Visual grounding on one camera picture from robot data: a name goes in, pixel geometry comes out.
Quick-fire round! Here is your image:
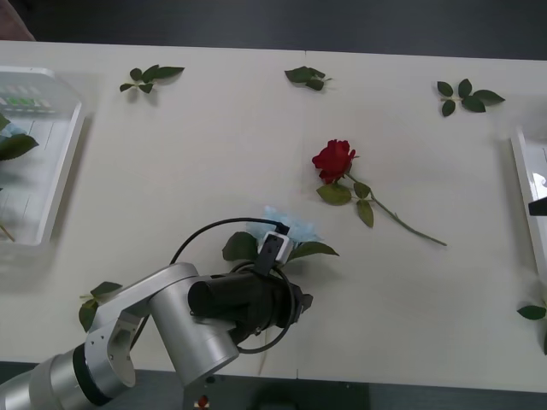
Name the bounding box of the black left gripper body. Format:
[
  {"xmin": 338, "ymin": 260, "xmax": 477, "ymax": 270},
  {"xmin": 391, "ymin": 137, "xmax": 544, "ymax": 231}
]
[{"xmin": 288, "ymin": 281, "xmax": 315, "ymax": 328}]

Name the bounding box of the shallow white box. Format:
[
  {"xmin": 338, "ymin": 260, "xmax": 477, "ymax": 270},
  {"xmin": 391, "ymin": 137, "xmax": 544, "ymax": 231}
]
[
  {"xmin": 0, "ymin": 65, "xmax": 85, "ymax": 258},
  {"xmin": 509, "ymin": 124, "xmax": 547, "ymax": 274}
]

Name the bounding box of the green leaf twig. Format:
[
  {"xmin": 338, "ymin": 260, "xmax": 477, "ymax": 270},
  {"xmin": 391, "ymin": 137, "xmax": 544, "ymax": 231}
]
[
  {"xmin": 284, "ymin": 65, "xmax": 334, "ymax": 91},
  {"xmin": 436, "ymin": 78, "xmax": 507, "ymax": 118},
  {"xmin": 119, "ymin": 64, "xmax": 186, "ymax": 94},
  {"xmin": 78, "ymin": 280, "xmax": 124, "ymax": 335},
  {"xmin": 516, "ymin": 277, "xmax": 547, "ymax": 356}
]

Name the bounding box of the pale grey left wrist camera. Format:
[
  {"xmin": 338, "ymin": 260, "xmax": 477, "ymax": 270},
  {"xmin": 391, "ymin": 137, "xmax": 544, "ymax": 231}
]
[{"xmin": 255, "ymin": 229, "xmax": 297, "ymax": 278}]

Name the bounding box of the red rose with three leaves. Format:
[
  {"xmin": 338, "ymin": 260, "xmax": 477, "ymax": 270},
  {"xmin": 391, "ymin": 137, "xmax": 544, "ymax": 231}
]
[{"xmin": 311, "ymin": 138, "xmax": 448, "ymax": 248}]

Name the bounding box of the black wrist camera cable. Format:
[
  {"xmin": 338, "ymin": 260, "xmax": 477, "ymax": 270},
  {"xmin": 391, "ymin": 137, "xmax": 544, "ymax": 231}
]
[{"xmin": 168, "ymin": 217, "xmax": 301, "ymax": 355}]

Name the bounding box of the dark robot base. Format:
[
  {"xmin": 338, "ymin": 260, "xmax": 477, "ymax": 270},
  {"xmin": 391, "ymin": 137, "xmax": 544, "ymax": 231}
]
[{"xmin": 183, "ymin": 372, "xmax": 371, "ymax": 410}]

